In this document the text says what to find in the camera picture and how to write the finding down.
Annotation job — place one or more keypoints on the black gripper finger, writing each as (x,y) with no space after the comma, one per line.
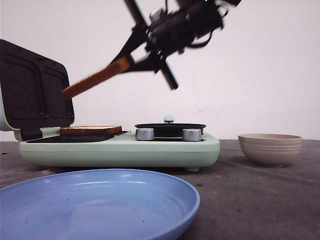
(138,36)
(150,63)

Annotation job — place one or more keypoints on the blue plastic plate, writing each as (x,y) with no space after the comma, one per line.
(101,204)

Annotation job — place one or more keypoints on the black round frying pan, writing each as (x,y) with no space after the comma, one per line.
(169,129)

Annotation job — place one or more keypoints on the beige ribbed bowl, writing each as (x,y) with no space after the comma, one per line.
(270,149)

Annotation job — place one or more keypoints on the left silver control knob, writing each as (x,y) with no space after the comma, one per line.
(144,134)

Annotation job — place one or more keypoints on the toast bread slice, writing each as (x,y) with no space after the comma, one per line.
(90,130)
(97,78)

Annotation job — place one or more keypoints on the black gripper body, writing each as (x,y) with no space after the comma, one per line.
(173,32)

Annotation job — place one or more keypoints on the silver control knob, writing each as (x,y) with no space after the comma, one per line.
(191,135)
(144,134)

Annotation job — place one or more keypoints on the mint green breakfast maker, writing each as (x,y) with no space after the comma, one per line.
(33,108)

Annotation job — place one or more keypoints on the right silver control knob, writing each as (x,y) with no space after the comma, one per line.
(191,135)

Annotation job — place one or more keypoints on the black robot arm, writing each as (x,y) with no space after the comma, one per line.
(140,52)

